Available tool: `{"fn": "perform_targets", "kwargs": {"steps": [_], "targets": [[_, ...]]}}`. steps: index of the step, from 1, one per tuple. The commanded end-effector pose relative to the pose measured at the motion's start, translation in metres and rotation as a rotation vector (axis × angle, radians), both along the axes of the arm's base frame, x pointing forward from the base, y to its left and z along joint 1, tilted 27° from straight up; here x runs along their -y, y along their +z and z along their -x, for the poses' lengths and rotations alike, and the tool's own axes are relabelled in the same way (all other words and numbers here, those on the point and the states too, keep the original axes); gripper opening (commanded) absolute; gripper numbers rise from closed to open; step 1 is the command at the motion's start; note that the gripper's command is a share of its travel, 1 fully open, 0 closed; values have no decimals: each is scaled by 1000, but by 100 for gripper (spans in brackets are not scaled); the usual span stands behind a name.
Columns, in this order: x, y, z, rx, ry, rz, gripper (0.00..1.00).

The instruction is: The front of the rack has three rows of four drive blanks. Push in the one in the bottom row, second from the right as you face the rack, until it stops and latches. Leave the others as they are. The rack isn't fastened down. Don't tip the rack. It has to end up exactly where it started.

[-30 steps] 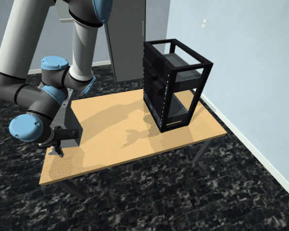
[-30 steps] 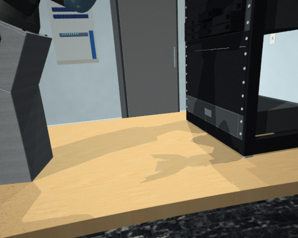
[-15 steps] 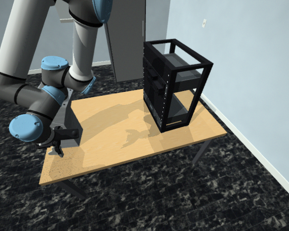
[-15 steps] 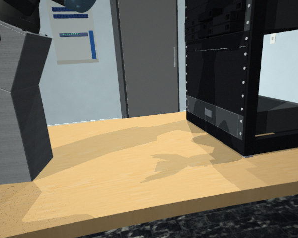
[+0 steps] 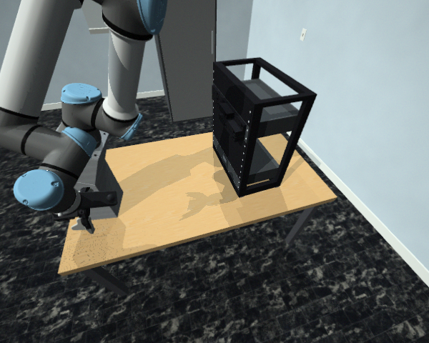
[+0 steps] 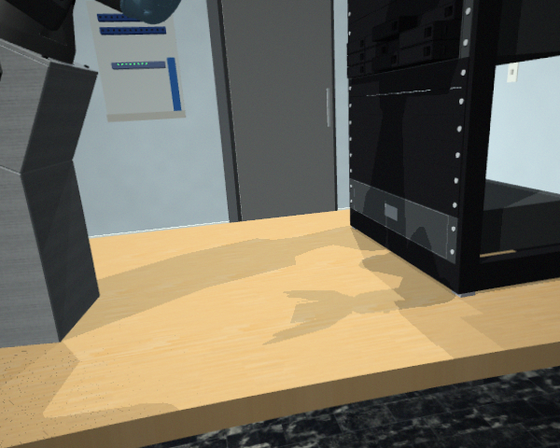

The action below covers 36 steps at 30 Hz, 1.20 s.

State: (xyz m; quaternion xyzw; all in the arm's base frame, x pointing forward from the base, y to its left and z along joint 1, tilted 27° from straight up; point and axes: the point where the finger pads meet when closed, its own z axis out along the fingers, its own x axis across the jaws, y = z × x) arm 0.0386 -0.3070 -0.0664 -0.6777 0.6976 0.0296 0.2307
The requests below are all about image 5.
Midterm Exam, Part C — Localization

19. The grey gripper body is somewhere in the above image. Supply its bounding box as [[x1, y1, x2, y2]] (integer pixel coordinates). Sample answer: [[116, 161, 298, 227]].
[[52, 196, 90, 222]]

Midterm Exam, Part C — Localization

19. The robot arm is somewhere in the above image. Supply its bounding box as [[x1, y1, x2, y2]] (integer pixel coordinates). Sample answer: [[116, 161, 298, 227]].
[[0, 0, 167, 217]]

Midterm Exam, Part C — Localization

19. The black server rack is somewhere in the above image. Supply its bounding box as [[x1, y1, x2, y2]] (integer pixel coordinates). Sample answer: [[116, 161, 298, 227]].
[[212, 57, 317, 198]]

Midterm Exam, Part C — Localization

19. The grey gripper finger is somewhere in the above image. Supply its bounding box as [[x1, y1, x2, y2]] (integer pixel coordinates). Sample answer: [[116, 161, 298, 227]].
[[79, 187, 94, 192], [71, 216, 95, 234]]

